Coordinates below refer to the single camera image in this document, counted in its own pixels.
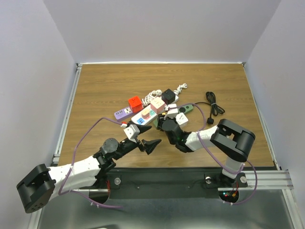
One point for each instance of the pink orange charger cube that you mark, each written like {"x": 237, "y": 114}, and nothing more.
{"x": 145, "y": 114}

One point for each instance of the white multicolour power strip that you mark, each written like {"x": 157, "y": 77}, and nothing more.
{"x": 137, "y": 119}

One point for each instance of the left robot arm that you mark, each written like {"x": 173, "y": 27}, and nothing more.
{"x": 43, "y": 184}

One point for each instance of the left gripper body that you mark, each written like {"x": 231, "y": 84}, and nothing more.
{"x": 138, "y": 144}

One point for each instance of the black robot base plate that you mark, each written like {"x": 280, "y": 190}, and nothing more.
{"x": 148, "y": 183}

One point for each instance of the green power strip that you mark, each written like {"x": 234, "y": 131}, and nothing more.
{"x": 185, "y": 109}

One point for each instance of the white cube adapter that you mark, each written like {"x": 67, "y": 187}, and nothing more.
{"x": 181, "y": 120}

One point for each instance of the black cube adapter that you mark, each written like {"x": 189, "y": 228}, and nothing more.
{"x": 168, "y": 96}

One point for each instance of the purple power strip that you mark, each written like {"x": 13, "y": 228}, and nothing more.
{"x": 123, "y": 114}

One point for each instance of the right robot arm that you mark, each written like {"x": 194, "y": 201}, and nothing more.
{"x": 232, "y": 139}

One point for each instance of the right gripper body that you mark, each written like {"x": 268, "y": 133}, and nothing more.
{"x": 161, "y": 119}

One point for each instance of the red cube socket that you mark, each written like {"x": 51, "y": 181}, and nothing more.
{"x": 135, "y": 104}

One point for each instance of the aluminium table edge rail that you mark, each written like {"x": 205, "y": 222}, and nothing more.
{"x": 57, "y": 152}

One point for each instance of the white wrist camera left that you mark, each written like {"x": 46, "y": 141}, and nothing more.
{"x": 131, "y": 131}

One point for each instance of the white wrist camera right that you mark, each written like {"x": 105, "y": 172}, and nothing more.
{"x": 171, "y": 111}

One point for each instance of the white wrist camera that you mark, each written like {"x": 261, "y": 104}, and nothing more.
{"x": 131, "y": 131}
{"x": 171, "y": 111}

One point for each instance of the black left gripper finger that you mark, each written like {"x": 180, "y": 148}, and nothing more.
{"x": 149, "y": 146}
{"x": 143, "y": 128}

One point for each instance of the pink cube socket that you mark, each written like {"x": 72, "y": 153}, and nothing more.
{"x": 157, "y": 105}

